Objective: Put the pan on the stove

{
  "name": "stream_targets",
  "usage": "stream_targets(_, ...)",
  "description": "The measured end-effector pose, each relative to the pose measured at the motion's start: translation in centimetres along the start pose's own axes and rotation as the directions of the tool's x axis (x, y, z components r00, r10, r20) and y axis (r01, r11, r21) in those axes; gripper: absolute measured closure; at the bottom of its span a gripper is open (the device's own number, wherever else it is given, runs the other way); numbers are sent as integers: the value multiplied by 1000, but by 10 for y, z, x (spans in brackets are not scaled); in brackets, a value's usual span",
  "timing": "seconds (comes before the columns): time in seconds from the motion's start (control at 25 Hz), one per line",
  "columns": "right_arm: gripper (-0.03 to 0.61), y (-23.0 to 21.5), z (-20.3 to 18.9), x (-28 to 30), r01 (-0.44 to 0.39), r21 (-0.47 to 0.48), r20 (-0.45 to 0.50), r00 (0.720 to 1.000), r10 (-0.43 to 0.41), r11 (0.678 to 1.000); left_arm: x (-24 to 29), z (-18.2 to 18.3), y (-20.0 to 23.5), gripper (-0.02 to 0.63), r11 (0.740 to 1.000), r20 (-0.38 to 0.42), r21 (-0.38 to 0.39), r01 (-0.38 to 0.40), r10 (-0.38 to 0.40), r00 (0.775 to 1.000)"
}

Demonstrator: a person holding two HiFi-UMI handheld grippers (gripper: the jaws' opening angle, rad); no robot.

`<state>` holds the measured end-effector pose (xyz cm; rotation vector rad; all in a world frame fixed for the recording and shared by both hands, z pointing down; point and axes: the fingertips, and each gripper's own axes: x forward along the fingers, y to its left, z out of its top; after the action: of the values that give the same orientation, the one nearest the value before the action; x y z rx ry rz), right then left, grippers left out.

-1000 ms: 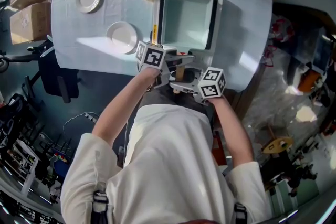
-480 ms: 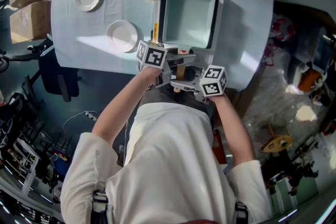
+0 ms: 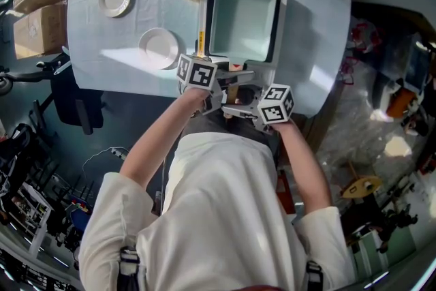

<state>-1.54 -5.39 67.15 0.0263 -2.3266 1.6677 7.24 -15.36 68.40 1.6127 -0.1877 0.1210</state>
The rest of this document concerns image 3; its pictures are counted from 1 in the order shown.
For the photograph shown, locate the black scooter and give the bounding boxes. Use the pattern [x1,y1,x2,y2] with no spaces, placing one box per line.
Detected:
[0,59,71,95]

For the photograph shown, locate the person's white shirt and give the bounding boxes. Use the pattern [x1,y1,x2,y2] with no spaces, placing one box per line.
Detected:
[78,131,357,291]

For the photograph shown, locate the person's dark trousers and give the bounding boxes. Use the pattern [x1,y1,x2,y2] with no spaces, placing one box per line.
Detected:
[189,108,281,168]

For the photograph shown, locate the white shelf rack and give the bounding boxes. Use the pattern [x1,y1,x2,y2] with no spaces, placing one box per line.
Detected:
[9,182,52,255]

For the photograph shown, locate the white power strip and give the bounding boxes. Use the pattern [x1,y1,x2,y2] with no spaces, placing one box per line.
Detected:
[109,146,129,162]

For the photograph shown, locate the black office chair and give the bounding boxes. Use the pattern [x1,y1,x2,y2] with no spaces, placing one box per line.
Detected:
[30,52,106,136]

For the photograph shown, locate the white portable stove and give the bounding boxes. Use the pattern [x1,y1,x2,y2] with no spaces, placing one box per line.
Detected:
[196,0,290,97]

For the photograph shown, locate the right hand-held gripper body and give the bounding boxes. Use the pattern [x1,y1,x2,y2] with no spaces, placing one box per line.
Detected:
[238,82,295,134]

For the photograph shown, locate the square pale green pan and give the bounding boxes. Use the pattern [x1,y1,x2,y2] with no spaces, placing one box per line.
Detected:
[207,0,278,105]

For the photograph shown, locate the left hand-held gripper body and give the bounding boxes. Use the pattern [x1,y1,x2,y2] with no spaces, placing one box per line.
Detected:
[176,53,239,115]

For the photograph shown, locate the black white harness strap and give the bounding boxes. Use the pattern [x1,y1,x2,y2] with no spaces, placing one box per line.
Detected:
[305,260,324,291]
[118,245,141,291]

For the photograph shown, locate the person's left forearm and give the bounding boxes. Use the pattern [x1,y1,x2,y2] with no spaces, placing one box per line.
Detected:
[119,87,209,189]

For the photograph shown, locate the orange box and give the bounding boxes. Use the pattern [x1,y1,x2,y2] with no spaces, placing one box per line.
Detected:
[385,87,418,119]

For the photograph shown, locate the white tablecloth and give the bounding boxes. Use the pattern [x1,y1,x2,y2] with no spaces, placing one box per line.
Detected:
[66,0,352,119]

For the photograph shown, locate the person's right forearm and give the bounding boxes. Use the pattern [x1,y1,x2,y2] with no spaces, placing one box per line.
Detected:
[274,119,333,216]

